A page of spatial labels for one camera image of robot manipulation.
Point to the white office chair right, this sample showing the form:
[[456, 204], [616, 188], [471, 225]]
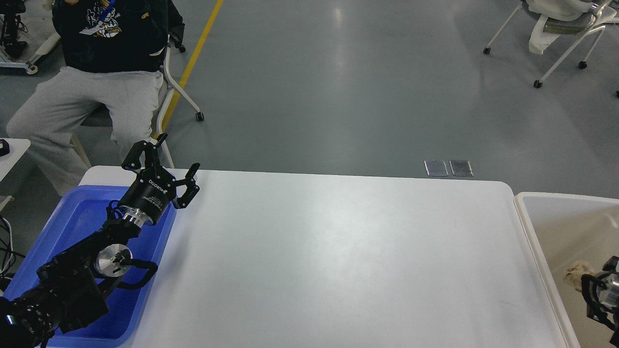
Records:
[[555, 18]]

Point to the metal floor plate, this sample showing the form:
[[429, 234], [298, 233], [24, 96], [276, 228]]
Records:
[[436, 168], [461, 168]]

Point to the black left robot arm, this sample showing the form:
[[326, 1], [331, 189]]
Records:
[[74, 285]]

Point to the black device on side table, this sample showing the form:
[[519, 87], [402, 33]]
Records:
[[4, 147]]

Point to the equipment stand top left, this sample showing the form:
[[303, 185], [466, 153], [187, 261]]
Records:
[[27, 34]]

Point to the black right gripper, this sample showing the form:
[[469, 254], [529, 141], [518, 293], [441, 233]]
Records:
[[601, 292]]

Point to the white side table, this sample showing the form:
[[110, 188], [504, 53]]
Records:
[[18, 148]]

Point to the seated person in black hoodie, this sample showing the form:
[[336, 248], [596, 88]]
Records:
[[113, 51]]

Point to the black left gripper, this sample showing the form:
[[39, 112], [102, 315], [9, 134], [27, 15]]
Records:
[[154, 186]]

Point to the metal floor plate left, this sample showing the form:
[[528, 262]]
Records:
[[436, 168]]

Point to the beige plastic bin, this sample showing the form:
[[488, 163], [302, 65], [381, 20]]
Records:
[[563, 229]]

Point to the beige paper ball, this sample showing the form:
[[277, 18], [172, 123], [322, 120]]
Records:
[[573, 275]]

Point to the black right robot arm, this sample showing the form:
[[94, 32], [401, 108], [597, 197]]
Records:
[[609, 318]]

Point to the metal floor plate right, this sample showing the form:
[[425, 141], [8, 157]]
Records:
[[461, 168]]

